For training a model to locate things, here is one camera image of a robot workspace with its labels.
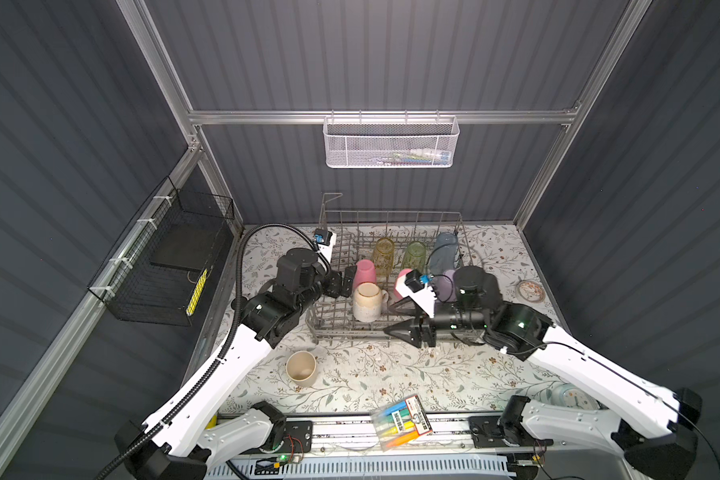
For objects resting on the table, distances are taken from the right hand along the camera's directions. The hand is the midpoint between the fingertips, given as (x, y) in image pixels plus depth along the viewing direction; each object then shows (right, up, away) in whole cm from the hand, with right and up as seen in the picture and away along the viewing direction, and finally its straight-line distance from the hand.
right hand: (389, 323), depth 62 cm
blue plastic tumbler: (+20, +15, +32) cm, 41 cm away
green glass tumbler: (+11, +13, +33) cm, 37 cm away
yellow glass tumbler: (+1, +13, +36) cm, 38 cm away
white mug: (-4, +1, +23) cm, 23 cm away
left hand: (-12, +13, +9) cm, 20 cm away
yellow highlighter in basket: (-44, +6, +7) cm, 45 cm away
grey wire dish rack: (-8, +22, +49) cm, 54 cm away
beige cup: (-23, -18, +22) cm, 36 cm away
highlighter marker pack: (+4, -28, +12) cm, 31 cm away
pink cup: (-5, +9, +29) cm, 30 cm away
